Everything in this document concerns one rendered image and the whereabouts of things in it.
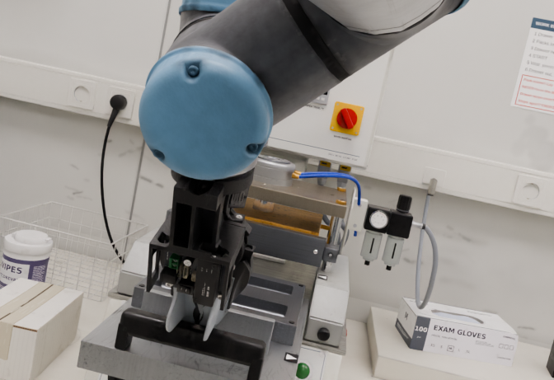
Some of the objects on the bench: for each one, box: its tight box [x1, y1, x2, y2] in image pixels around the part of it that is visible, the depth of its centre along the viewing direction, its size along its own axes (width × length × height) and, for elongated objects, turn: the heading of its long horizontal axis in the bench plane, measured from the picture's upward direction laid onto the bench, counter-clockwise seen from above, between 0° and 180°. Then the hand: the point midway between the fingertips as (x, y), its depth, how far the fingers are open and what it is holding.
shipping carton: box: [0, 278, 84, 380], centre depth 97 cm, size 19×13×9 cm
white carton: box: [395, 297, 519, 367], centre depth 129 cm, size 12×23×7 cm, turn 35°
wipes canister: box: [0, 230, 53, 289], centre depth 113 cm, size 9×9×15 cm
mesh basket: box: [0, 201, 148, 302], centre depth 136 cm, size 22×26×13 cm
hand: (199, 322), depth 61 cm, fingers closed, pressing on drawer
